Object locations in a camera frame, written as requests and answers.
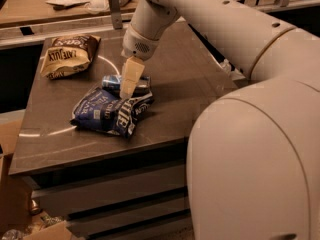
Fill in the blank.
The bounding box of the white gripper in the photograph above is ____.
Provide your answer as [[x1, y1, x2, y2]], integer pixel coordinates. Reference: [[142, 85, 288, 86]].
[[120, 25, 159, 99]]

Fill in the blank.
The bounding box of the red bull can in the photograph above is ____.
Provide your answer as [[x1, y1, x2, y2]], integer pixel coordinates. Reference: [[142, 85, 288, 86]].
[[102, 75, 151, 97]]

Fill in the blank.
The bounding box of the blue chip bag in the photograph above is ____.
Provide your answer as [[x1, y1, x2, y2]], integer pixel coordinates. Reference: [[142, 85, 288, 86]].
[[70, 87, 154, 138]]

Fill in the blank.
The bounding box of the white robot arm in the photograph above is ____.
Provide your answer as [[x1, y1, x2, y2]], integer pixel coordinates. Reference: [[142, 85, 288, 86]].
[[123, 0, 320, 240]]

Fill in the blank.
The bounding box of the brown and cream chip bag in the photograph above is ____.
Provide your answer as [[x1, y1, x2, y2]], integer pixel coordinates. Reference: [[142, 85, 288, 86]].
[[40, 34, 101, 79]]

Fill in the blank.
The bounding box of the clear bottle left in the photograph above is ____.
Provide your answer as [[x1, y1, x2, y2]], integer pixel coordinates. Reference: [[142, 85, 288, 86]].
[[220, 59, 232, 76]]

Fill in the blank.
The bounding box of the grey drawer cabinet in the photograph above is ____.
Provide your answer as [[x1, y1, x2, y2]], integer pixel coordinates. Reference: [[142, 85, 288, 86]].
[[9, 22, 235, 240]]

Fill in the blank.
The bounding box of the cardboard box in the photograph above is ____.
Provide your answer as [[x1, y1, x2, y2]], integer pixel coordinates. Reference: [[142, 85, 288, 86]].
[[0, 120, 72, 240]]

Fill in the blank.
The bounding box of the metal post left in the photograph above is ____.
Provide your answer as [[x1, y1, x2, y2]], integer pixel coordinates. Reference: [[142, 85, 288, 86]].
[[108, 0, 123, 29]]

